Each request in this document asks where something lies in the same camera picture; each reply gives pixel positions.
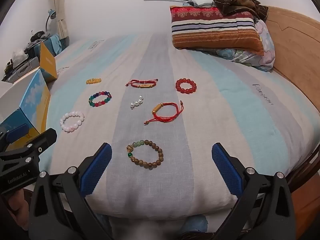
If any blue desk lamp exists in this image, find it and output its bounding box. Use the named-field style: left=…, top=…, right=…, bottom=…
left=45, top=9, right=57, bottom=33

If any striped bed sheet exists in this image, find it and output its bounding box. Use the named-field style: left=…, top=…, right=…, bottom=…
left=37, top=32, right=315, bottom=222

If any teal case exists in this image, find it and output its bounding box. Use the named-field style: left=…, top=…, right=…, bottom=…
left=41, top=35, right=63, bottom=57

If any striped pillow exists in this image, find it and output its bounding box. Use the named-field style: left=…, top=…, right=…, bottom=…
left=169, top=5, right=265, bottom=55

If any red cord bracelet gold tube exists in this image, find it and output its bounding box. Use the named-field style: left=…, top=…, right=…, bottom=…
left=144, top=100, right=185, bottom=125

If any pink bead bracelet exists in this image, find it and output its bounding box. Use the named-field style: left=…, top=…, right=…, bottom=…
left=60, top=111, right=85, bottom=132

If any cream curtain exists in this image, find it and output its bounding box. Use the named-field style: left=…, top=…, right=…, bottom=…
left=49, top=0, right=69, bottom=48

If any red bead bracelet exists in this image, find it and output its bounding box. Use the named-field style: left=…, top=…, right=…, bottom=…
left=175, top=78, right=197, bottom=94

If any black gadget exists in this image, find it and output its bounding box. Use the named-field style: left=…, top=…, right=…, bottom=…
left=30, top=31, right=47, bottom=43

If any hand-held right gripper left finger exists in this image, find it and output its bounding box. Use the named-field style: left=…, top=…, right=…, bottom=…
left=27, top=142, right=113, bottom=240

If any person's left hand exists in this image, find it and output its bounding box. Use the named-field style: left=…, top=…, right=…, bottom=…
left=0, top=189, right=29, bottom=229

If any floral pillow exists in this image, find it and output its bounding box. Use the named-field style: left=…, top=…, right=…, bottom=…
left=216, top=19, right=275, bottom=73

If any grey-blue small cushion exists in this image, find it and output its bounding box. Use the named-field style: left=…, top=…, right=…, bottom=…
left=182, top=0, right=215, bottom=7

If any blue and yellow box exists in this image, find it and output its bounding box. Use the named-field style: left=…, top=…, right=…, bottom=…
left=0, top=41, right=58, bottom=153

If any white pearl bracelet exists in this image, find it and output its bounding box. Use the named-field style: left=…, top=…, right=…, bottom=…
left=130, top=95, right=145, bottom=110

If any red cord bracelet gold plate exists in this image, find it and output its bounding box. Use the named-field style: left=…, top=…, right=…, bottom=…
left=125, top=78, right=159, bottom=89

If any brown wooden bead bracelet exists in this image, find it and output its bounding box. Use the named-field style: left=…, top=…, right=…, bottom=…
left=126, top=139, right=164, bottom=170

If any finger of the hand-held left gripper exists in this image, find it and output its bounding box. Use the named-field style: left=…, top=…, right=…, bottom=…
left=15, top=128, right=57, bottom=159
left=0, top=124, right=29, bottom=153

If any wooden bed headboard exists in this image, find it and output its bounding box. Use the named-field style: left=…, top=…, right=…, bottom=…
left=260, top=6, right=320, bottom=190

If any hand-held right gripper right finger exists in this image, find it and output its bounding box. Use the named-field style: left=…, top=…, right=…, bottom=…
left=211, top=142, right=297, bottom=240

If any silver device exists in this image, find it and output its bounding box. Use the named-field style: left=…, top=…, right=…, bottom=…
left=2, top=56, right=42, bottom=83

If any blue fabric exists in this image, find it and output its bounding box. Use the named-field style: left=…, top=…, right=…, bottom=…
left=180, top=215, right=209, bottom=237

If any multicolour bead bracelet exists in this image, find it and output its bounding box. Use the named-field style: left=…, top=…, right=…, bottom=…
left=88, top=91, right=112, bottom=107

